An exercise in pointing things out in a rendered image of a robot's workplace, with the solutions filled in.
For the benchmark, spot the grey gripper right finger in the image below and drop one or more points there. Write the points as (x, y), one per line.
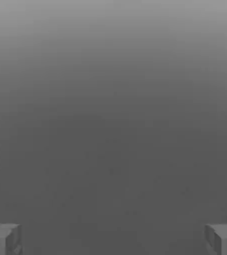
(225, 241)

